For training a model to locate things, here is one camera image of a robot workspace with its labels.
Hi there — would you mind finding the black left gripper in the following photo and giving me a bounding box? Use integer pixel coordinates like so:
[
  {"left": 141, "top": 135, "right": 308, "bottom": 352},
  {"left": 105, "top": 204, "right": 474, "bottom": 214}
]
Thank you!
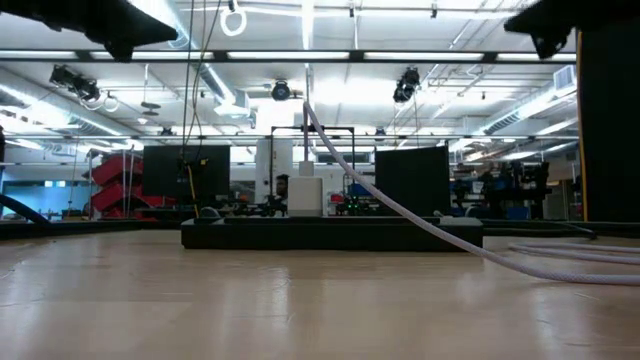
[{"left": 0, "top": 0, "right": 179, "bottom": 62}]

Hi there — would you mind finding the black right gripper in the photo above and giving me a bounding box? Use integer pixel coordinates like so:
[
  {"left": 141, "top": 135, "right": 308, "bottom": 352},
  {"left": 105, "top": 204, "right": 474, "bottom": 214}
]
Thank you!
[{"left": 503, "top": 0, "right": 640, "bottom": 60}]

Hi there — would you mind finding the white USB charger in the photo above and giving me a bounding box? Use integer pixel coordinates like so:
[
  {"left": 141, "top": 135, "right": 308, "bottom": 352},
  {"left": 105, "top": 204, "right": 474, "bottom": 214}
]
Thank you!
[{"left": 287, "top": 174, "right": 325, "bottom": 218}]

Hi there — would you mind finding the black power strip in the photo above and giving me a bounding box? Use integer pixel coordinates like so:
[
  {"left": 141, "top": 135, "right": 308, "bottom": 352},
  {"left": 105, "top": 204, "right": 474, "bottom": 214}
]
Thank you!
[{"left": 180, "top": 215, "right": 484, "bottom": 251}]

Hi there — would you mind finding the black curtain panel yellow edge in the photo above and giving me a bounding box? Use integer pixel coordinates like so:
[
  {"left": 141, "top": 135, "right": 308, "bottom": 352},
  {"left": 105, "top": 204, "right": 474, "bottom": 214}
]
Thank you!
[{"left": 575, "top": 28, "right": 640, "bottom": 224}]

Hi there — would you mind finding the red shelf rack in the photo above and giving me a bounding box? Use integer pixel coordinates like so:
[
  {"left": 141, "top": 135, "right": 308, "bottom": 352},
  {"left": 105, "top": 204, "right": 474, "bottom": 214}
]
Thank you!
[{"left": 89, "top": 152, "right": 176, "bottom": 221}]

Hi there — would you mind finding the wide black screen panel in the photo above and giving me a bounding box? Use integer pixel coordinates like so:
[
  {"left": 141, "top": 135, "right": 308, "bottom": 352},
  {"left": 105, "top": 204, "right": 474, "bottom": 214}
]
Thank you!
[{"left": 142, "top": 144, "right": 232, "bottom": 199}]

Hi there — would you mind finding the black robot workstation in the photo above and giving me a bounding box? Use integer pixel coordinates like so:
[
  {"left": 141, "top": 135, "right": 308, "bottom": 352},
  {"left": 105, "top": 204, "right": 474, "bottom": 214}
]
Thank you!
[{"left": 449, "top": 159, "right": 552, "bottom": 221}]

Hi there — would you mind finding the LED light bar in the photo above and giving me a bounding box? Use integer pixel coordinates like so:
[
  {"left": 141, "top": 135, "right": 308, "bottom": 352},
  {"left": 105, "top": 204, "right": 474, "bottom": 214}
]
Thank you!
[{"left": 0, "top": 48, "right": 577, "bottom": 64}]

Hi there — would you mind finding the tall black screen panel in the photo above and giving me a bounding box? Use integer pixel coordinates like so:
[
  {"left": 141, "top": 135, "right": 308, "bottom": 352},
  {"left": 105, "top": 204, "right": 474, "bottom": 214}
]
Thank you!
[{"left": 374, "top": 145, "right": 451, "bottom": 218}]

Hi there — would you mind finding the person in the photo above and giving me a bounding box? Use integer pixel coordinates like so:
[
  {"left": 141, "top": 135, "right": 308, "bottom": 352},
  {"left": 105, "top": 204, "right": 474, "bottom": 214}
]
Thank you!
[{"left": 274, "top": 173, "right": 291, "bottom": 204}]

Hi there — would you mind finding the long black hanging camera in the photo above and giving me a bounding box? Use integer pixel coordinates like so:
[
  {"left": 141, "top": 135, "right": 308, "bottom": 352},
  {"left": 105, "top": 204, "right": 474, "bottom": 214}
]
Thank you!
[{"left": 48, "top": 64, "right": 102, "bottom": 103}]

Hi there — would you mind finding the white cable loop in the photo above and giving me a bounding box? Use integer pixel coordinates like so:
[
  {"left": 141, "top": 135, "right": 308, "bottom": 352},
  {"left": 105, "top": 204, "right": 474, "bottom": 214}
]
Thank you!
[{"left": 219, "top": 3, "right": 249, "bottom": 38}]

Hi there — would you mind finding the double black hanging camera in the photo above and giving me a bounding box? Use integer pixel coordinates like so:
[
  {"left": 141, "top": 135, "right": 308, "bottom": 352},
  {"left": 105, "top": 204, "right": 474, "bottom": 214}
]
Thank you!
[{"left": 392, "top": 66, "right": 421, "bottom": 104}]

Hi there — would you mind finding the round black hanging camera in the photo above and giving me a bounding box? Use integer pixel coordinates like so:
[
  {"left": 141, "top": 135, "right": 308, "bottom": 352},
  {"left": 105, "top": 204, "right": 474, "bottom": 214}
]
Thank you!
[{"left": 271, "top": 80, "right": 292, "bottom": 102}]

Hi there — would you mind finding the thin black frame rig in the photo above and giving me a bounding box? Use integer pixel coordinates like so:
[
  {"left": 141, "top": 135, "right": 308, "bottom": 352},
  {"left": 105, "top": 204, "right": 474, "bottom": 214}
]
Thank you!
[{"left": 269, "top": 124, "right": 357, "bottom": 214}]

